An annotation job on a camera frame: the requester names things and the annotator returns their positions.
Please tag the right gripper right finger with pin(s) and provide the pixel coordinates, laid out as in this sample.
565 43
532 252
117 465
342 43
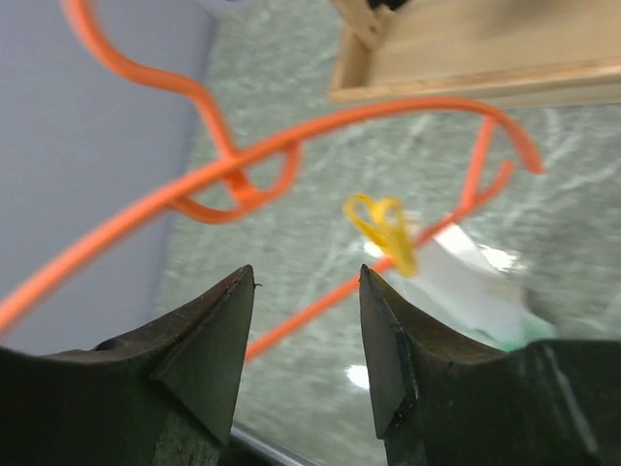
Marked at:
441 398

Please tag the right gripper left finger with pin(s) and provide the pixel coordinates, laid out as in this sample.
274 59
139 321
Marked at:
162 394

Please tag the white underwear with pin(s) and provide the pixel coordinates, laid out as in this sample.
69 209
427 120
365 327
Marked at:
456 285

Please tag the yellow clothespin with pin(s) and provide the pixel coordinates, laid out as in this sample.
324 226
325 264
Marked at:
383 223

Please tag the orange clothes hanger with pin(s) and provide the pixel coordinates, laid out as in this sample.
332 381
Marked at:
243 180

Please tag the green plastic bin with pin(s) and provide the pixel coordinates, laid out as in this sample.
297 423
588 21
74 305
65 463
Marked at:
527 329

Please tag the wooden clothes rack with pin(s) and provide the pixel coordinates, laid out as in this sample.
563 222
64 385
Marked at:
507 53

